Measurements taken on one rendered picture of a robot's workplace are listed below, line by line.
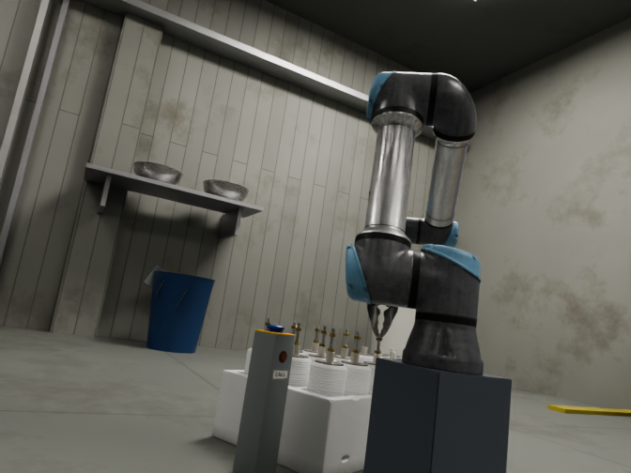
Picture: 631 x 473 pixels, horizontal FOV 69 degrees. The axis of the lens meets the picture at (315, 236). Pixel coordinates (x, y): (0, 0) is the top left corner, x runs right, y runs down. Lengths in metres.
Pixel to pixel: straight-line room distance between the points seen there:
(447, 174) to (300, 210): 3.33
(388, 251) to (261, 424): 0.48
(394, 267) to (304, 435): 0.50
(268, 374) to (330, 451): 0.23
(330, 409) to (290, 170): 3.52
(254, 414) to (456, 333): 0.49
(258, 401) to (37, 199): 3.13
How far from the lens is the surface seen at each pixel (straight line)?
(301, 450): 1.19
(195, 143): 4.21
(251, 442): 1.12
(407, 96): 1.06
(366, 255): 0.90
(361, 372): 1.28
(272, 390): 1.09
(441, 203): 1.23
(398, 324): 3.89
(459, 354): 0.88
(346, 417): 1.19
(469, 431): 0.89
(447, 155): 1.15
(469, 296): 0.91
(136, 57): 4.26
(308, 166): 4.56
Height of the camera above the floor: 0.36
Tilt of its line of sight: 10 degrees up
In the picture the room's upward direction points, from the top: 8 degrees clockwise
